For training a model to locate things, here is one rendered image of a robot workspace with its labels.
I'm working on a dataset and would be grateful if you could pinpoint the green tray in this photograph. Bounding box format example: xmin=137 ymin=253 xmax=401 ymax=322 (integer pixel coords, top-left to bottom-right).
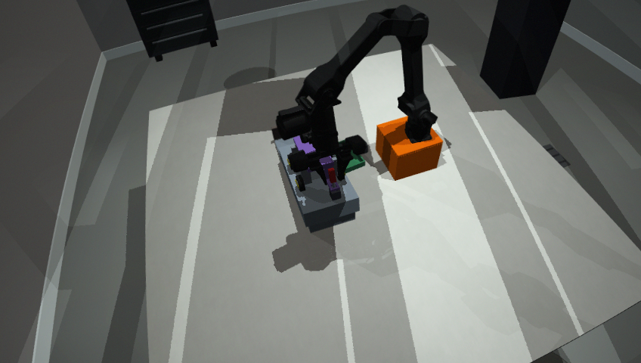
xmin=347 ymin=150 xmax=361 ymax=167
xmin=339 ymin=140 xmax=366 ymax=173

